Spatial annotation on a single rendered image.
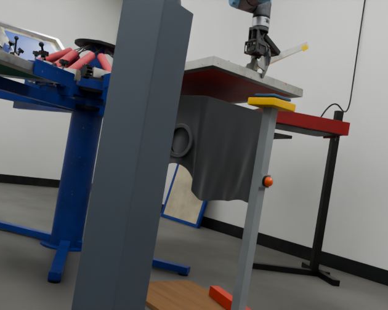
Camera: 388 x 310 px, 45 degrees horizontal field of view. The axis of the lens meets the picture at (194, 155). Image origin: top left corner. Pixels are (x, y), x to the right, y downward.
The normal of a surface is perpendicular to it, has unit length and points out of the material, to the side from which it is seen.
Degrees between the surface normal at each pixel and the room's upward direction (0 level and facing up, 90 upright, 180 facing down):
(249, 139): 91
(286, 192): 90
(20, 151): 90
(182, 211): 79
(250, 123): 92
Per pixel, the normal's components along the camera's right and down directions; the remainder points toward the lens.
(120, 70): -0.51, -0.09
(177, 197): -0.69, -0.32
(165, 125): 0.84, 0.14
